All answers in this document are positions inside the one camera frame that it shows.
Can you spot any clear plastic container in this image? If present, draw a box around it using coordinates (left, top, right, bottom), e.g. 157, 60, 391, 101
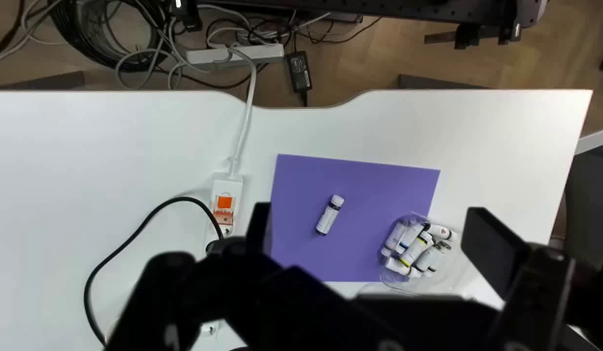
377, 212, 461, 288

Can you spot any white marker in container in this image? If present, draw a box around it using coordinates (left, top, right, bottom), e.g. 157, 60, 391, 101
383, 255, 424, 280
412, 230, 440, 269
383, 220, 412, 257
428, 222, 457, 243

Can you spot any thick black floor cable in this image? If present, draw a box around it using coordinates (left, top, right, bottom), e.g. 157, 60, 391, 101
49, 0, 186, 72

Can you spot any white power strip cable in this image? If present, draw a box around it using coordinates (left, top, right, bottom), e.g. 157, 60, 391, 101
225, 46, 260, 179

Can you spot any black plugged cable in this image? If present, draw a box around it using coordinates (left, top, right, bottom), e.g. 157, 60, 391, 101
85, 193, 250, 347

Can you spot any white floor power strip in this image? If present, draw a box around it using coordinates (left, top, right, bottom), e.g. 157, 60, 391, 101
186, 43, 287, 66

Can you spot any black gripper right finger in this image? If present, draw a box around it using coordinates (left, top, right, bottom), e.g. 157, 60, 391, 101
461, 204, 535, 302

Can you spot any black power adapter brick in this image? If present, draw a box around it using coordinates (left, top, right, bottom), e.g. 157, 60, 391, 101
286, 50, 315, 93

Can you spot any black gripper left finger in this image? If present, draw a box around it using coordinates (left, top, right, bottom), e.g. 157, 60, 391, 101
247, 201, 274, 257

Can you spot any white marker purple cap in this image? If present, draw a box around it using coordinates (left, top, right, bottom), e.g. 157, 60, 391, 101
315, 193, 348, 238

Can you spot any white power strip orange switch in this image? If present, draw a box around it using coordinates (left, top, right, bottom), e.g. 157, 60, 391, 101
206, 171, 248, 241

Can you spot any purple paper mat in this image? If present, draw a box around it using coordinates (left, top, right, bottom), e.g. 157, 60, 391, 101
264, 152, 444, 282

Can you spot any white floor cable loop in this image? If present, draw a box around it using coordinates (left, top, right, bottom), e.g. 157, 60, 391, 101
114, 45, 194, 89

